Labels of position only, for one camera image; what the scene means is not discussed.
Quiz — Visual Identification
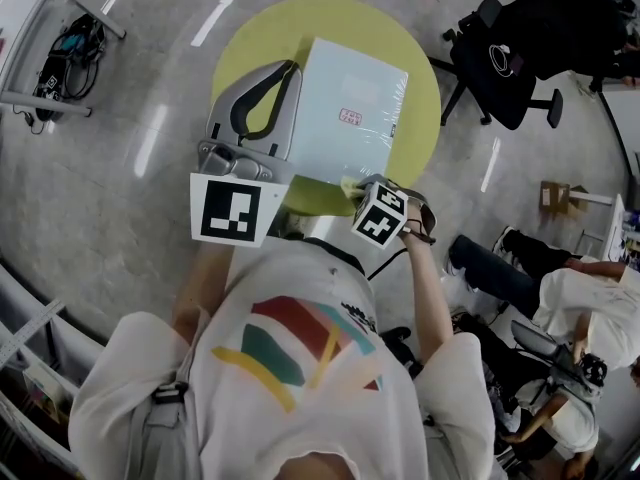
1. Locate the person's left forearm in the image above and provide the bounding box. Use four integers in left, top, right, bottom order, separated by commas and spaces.
172, 240, 237, 345

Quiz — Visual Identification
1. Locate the grey shoulder strap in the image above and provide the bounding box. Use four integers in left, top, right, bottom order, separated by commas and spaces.
128, 312, 202, 480
419, 407, 454, 480

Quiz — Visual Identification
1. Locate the yellow cloth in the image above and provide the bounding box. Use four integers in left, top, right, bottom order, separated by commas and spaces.
340, 175, 374, 202

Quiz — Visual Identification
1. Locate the white desk panel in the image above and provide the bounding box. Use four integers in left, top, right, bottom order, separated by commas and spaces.
597, 78, 640, 205

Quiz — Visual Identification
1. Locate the white frame table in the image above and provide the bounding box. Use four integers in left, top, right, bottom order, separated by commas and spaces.
567, 190, 627, 265

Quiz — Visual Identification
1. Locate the black office chair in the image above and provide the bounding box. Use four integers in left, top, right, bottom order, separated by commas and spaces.
428, 0, 634, 132

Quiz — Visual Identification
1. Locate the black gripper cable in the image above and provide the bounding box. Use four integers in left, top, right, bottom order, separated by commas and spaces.
367, 247, 409, 282

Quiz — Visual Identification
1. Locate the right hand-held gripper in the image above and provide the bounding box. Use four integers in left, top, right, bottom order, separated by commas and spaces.
350, 180, 427, 250

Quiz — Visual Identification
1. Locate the person's white printed t-shirt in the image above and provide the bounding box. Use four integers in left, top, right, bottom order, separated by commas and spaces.
67, 237, 501, 480

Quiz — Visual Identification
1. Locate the light blue package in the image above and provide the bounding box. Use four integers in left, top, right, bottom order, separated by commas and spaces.
288, 36, 410, 189

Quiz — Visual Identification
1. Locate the brown cardboard box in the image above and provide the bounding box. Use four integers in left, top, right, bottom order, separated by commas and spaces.
538, 180, 589, 220

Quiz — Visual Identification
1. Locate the black cable and device bundle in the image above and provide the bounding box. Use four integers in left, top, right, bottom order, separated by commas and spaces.
32, 13, 108, 122

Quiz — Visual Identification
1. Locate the person's right forearm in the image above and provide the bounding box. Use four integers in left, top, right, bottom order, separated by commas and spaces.
399, 232, 454, 365

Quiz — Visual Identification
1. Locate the white table with grey legs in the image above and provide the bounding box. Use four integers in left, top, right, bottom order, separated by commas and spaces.
0, 0, 127, 119

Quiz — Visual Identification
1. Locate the colourful box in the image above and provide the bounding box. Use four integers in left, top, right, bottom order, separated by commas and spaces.
22, 362, 69, 422

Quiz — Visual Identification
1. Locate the white coiled charger cable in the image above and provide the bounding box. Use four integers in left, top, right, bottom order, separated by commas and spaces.
488, 42, 516, 77

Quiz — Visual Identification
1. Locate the person's left shoe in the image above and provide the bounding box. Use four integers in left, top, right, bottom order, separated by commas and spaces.
273, 207, 307, 242

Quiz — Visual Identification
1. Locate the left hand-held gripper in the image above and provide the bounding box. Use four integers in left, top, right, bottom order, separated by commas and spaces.
189, 60, 304, 249

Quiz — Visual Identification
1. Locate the person's right hand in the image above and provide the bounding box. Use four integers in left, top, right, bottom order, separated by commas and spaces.
399, 201, 437, 244

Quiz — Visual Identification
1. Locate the white shelf unit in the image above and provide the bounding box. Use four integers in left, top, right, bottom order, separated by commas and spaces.
0, 255, 109, 480

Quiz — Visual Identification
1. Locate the round yellow-green table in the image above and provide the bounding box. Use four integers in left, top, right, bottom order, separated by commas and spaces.
209, 0, 442, 249

